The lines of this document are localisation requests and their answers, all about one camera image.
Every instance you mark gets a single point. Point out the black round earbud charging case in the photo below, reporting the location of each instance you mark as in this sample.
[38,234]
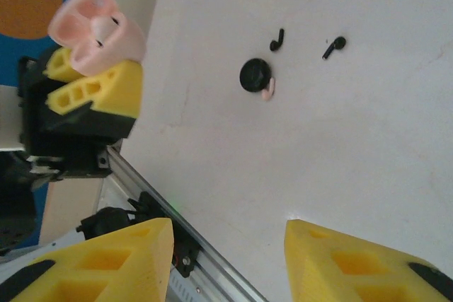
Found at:
[253,75]

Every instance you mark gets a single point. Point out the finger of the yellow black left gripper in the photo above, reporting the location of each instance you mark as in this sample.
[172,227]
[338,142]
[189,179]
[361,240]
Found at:
[117,90]
[58,65]

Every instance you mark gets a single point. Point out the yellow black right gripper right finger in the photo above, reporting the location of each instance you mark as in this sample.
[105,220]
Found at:
[336,266]

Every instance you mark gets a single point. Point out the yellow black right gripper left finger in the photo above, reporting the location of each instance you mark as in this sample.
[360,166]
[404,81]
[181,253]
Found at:
[106,266]

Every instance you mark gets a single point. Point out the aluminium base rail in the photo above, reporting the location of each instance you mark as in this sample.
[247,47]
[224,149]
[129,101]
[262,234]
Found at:
[122,167]

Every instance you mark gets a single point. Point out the pink earbud charging case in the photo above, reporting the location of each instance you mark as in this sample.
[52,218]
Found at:
[124,47]

